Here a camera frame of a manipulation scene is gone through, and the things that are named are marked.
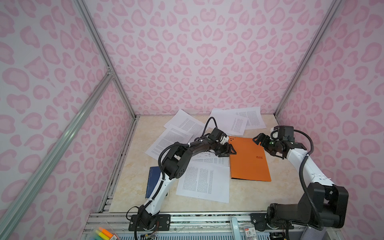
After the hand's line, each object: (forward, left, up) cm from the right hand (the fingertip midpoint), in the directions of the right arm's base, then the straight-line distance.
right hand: (259, 140), depth 85 cm
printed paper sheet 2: (+14, +55, -15) cm, 58 cm away
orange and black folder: (-6, +3, -15) cm, 16 cm away
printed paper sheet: (-19, +28, -16) cm, 37 cm away
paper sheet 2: (+26, +10, -15) cm, 32 cm away
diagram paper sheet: (-5, +28, -16) cm, 33 cm away
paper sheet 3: (+32, -9, -17) cm, 37 cm away
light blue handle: (-41, +17, -11) cm, 46 cm away
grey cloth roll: (-42, -17, -13) cm, 47 cm away
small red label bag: (-42, +10, -13) cm, 45 cm away
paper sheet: (+29, +46, -16) cm, 57 cm away
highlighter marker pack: (-44, +79, -14) cm, 91 cm away
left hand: (-1, +12, -11) cm, 16 cm away
